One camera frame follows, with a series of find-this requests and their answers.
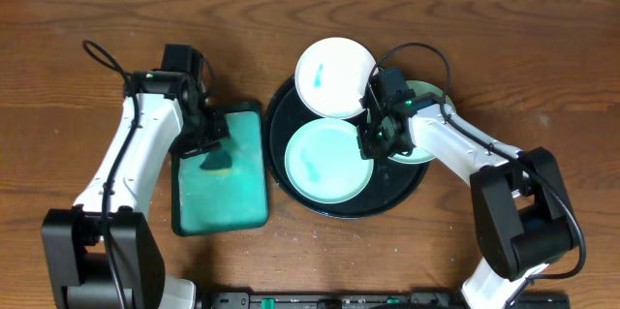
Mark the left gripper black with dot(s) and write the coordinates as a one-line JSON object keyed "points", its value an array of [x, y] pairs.
{"points": [[204, 139]]}

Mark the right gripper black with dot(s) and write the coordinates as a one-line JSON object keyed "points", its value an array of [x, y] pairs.
{"points": [[368, 148]]}

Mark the mint plate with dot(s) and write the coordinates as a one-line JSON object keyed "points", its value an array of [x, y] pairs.
{"points": [[323, 162], [416, 154]]}

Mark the dark green scrub sponge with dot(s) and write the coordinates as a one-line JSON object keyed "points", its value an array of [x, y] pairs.
{"points": [[218, 161]]}

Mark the white plate with green smear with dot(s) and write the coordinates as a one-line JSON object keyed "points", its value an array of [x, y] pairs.
{"points": [[331, 75]]}

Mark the mint plate front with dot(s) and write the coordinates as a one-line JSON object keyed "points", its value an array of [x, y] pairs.
{"points": [[323, 162]]}

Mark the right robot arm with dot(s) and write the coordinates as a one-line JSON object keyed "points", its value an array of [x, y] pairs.
{"points": [[524, 220]]}

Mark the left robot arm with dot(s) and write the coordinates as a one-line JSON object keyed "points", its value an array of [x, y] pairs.
{"points": [[101, 253]]}

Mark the green rectangular tray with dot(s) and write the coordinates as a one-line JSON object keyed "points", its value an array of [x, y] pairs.
{"points": [[203, 203]]}

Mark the black round tray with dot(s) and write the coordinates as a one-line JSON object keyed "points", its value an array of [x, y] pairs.
{"points": [[390, 182]]}

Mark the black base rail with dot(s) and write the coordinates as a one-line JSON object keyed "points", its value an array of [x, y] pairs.
{"points": [[437, 300]]}

